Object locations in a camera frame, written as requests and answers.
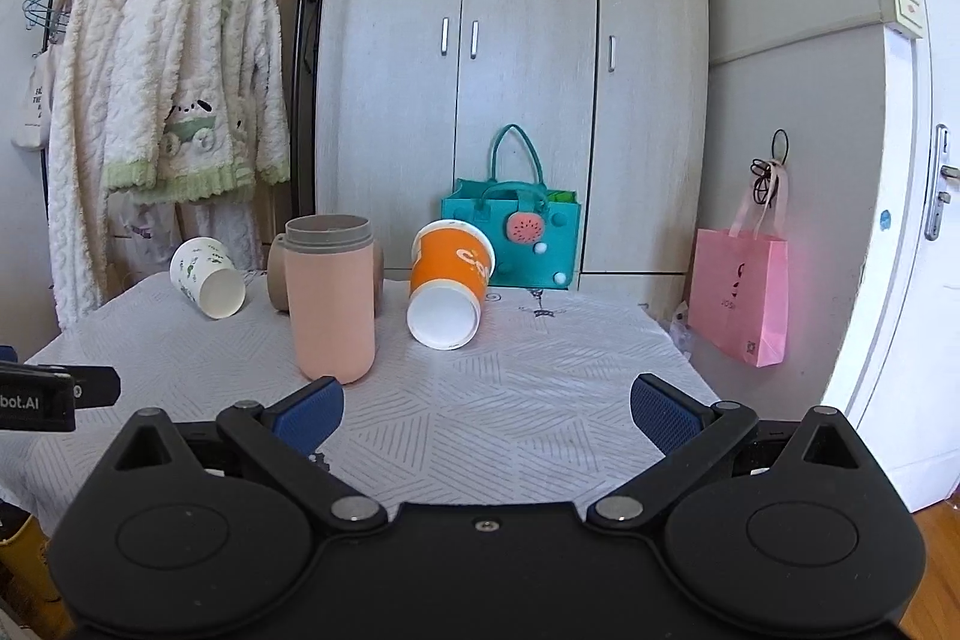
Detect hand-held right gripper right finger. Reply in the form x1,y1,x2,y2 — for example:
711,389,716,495
586,374,880,531

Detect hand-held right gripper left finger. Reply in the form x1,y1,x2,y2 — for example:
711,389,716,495
100,376,389,532

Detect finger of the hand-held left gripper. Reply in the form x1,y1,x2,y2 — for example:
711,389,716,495
72,366,122,409

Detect orange paper cup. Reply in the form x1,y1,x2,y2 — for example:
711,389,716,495
406,219,496,351

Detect white paper cup green print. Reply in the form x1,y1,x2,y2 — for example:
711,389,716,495
169,237,248,320

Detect clear plastic bag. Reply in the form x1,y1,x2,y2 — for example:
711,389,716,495
670,301,695,360

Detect pink tumbler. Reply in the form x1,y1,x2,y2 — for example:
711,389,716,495
285,214,377,386

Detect beige mug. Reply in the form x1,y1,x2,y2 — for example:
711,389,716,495
267,233,386,315

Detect pink paper bag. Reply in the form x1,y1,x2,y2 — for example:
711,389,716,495
686,160,791,369

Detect yellow container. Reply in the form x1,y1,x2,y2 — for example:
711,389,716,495
0,511,57,618

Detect white patterned tablecloth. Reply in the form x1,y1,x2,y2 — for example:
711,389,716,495
0,272,725,536

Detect teal felt handbag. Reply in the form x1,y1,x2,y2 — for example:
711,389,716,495
441,124,582,291

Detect white tote bag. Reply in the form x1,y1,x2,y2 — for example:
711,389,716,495
10,47,53,150

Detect white fleece robe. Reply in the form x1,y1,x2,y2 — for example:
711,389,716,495
46,0,263,330

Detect white fleece jacket green trim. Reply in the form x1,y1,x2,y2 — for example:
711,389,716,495
101,0,292,206

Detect white door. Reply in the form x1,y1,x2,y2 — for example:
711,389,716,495
817,0,960,536

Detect black cords on hook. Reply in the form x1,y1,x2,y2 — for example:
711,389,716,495
750,128,790,210

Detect silver door handle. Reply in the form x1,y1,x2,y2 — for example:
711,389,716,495
924,124,960,242

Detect teal wire hanger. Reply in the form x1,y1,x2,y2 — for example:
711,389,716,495
22,0,70,35

